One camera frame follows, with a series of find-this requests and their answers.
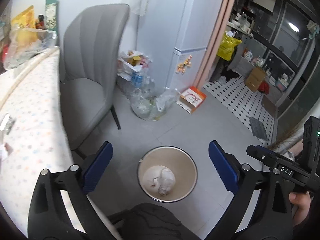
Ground yellow plastic bag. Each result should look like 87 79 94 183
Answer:
216 31 242 62

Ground kitchen counter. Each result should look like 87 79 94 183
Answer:
226 11 253 40

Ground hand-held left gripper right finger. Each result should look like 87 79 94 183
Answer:
209 140 294 240

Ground white refrigerator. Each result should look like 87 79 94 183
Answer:
136 0 234 98

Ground crumpled white paper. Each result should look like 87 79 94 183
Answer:
143 165 176 196

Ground orange and white carton box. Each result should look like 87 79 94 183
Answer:
176 86 207 115

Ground person's right hand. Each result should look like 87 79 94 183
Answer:
289 191 313 228

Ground bag of plastic bottles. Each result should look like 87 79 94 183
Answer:
117 71 157 98

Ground yellow flower fridge magnets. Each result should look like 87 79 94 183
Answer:
176 55 193 75

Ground white tissue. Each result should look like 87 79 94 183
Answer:
0 142 13 162

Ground silver foil pack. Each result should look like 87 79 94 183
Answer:
0 114 16 132

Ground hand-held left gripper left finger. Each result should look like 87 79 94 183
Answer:
27 141 125 240

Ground tall green box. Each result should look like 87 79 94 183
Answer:
44 0 59 32

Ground straw broom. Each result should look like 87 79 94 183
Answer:
267 124 308 152

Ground large clear plastic bag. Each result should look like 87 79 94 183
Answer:
4 27 58 70

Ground glass sliding door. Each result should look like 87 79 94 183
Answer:
271 0 320 122

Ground peach shaped vase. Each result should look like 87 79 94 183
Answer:
1 42 11 63

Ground brown cardboard box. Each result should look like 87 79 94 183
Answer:
244 66 267 92

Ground grey floor mat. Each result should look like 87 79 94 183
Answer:
249 117 269 140

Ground grey upholstered chair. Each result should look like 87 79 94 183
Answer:
59 4 130 159

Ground black cloth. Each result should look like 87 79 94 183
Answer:
221 69 240 81

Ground flat brown cardboard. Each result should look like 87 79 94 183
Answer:
261 96 277 117

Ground yellow snack bag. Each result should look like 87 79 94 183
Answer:
11 5 37 30

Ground red bag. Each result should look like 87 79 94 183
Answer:
257 82 271 93

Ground small doll figure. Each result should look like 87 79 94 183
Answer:
35 14 46 30

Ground pink door frame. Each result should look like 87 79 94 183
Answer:
194 0 239 88

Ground floral tablecloth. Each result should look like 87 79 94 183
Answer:
0 47 110 235

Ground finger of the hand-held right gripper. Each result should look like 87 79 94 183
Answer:
246 144 304 180

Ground white bag of cartons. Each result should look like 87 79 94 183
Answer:
117 50 152 80

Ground beige round waste bin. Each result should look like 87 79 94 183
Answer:
137 146 197 203

